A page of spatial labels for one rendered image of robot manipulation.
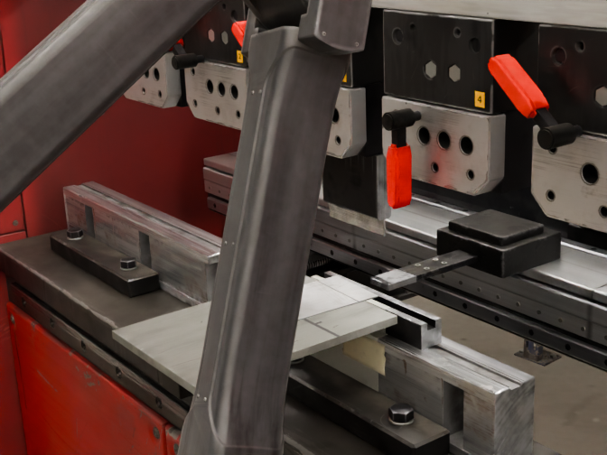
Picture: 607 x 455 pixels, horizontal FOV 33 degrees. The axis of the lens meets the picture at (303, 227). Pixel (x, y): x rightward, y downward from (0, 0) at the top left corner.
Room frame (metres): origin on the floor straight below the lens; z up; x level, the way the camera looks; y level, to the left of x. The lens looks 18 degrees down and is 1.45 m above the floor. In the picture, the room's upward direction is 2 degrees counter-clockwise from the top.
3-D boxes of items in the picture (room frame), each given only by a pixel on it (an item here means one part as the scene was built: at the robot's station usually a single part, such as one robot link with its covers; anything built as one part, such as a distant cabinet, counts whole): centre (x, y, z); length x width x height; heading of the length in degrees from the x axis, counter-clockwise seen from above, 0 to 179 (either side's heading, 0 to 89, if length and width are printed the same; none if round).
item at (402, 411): (0.98, -0.10, 0.91); 0.03 x 0.03 x 0.02
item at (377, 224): (1.13, -0.06, 1.13); 0.10 x 0.02 x 0.10; 36
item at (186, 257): (1.58, 0.26, 0.92); 0.50 x 0.06 x 0.10; 36
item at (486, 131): (0.99, -0.16, 1.26); 0.15 x 0.09 x 0.17; 36
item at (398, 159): (0.97, -0.10, 1.20); 0.04 x 0.02 x 0.10; 126
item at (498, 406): (1.08, -0.09, 0.92); 0.39 x 0.06 x 0.10; 36
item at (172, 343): (1.04, 0.06, 1.00); 0.26 x 0.18 x 0.01; 126
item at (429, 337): (1.11, -0.08, 0.99); 0.20 x 0.03 x 0.03; 36
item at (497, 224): (1.22, -0.19, 1.01); 0.26 x 0.12 x 0.05; 126
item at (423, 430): (1.06, -0.04, 0.89); 0.30 x 0.05 x 0.03; 36
